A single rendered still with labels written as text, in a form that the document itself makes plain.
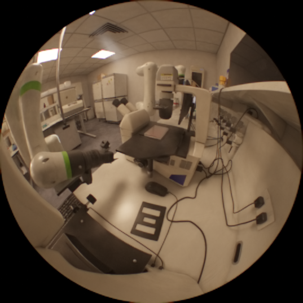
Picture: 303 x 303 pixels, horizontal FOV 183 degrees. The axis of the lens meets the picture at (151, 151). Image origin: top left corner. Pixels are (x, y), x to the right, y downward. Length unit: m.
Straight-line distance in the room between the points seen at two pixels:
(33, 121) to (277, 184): 0.90
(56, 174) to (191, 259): 0.53
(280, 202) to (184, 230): 0.39
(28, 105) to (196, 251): 0.82
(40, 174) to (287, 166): 0.73
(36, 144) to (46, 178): 0.17
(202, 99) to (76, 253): 0.64
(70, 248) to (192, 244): 0.40
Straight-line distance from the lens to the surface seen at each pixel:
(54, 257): 0.15
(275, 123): 0.59
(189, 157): 0.43
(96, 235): 0.35
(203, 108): 0.42
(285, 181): 0.46
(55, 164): 0.30
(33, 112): 0.47
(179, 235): 0.43
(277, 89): 0.25
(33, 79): 0.53
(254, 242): 0.50
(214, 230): 0.50
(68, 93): 3.07
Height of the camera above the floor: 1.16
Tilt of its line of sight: 36 degrees down
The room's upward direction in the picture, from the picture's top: 1 degrees clockwise
